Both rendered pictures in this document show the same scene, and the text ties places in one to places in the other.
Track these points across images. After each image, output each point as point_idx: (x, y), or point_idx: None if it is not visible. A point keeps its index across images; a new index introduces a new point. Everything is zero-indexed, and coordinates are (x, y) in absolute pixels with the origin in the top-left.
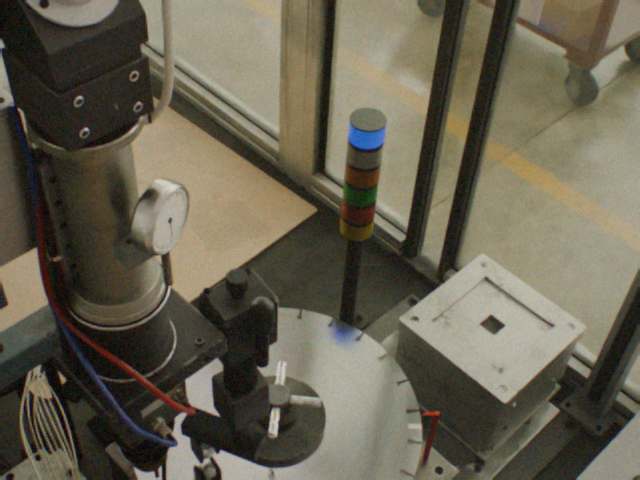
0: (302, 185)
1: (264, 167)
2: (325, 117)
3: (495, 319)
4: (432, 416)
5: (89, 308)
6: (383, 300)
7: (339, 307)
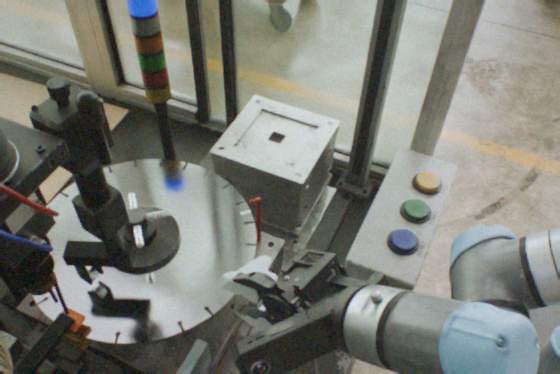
0: (112, 97)
1: None
2: (112, 35)
3: (277, 134)
4: (253, 218)
5: None
6: (195, 155)
7: None
